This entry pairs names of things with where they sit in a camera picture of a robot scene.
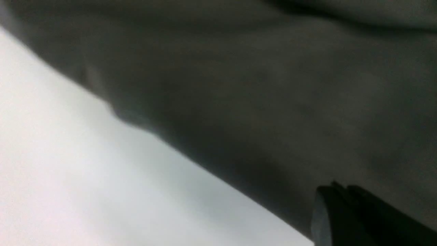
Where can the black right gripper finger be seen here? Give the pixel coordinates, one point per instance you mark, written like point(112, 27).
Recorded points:
point(352, 216)

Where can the dark gray long-sleeved shirt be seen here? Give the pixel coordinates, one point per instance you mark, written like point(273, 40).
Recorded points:
point(275, 97)

